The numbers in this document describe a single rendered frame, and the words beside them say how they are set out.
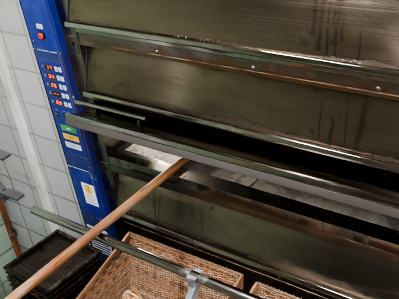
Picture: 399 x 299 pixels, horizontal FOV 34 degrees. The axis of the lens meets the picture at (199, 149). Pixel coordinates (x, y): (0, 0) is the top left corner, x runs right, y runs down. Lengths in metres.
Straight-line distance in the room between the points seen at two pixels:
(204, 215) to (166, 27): 0.71
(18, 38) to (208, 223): 1.00
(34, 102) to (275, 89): 1.17
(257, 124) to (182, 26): 0.36
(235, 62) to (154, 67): 0.35
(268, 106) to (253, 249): 0.57
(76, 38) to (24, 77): 0.43
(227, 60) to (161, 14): 0.25
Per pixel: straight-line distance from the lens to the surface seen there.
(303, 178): 1.76
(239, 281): 2.35
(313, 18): 1.72
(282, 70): 1.82
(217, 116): 2.01
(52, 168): 2.88
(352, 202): 1.72
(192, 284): 1.91
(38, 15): 2.40
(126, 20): 2.10
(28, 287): 1.99
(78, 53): 2.37
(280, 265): 2.22
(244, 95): 1.94
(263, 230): 2.22
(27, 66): 2.65
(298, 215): 2.06
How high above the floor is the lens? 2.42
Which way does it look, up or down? 30 degrees down
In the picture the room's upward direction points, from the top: 10 degrees counter-clockwise
